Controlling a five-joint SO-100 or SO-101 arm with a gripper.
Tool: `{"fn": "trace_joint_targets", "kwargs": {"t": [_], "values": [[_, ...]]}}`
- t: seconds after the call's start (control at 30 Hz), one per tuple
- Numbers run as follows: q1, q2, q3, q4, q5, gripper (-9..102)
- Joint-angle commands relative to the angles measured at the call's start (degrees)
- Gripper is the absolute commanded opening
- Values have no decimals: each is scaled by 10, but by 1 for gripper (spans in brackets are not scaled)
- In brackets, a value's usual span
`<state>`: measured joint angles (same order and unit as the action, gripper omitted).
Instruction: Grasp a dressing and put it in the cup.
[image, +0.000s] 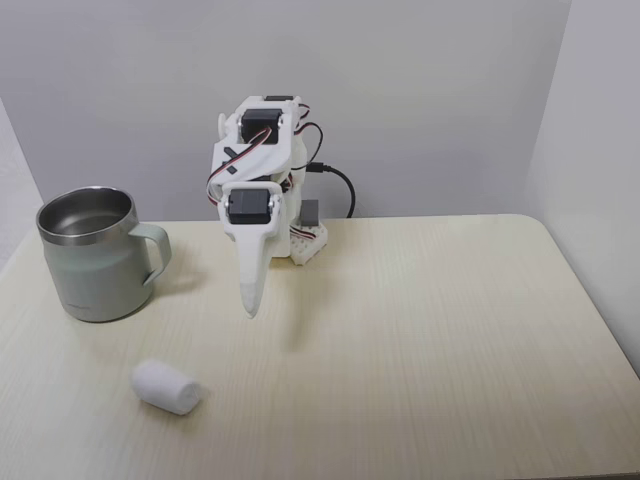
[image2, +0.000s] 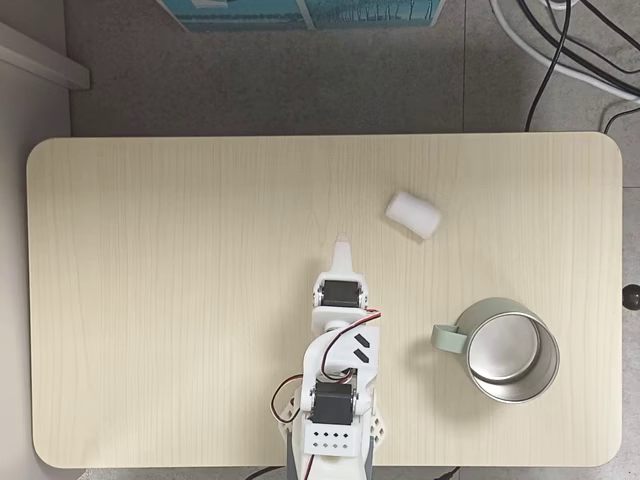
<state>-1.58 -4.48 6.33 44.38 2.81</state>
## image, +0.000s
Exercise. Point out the white dressing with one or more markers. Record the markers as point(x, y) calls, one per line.
point(162, 387)

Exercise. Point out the grey clamp block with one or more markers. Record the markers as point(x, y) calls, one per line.
point(310, 212)

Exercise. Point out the green steel mug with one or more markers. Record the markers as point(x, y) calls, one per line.
point(95, 270)

